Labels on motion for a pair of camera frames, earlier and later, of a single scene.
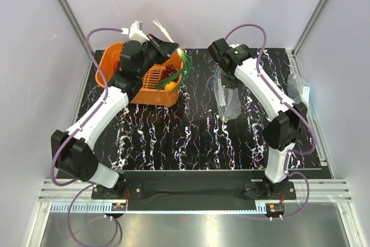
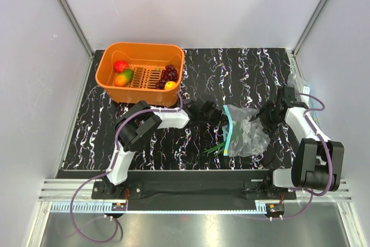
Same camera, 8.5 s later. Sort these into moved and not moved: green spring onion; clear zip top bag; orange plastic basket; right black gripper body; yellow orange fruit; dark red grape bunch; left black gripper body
Moved: right black gripper body; clear zip top bag; left black gripper body; green spring onion
Not moved: yellow orange fruit; orange plastic basket; dark red grape bunch
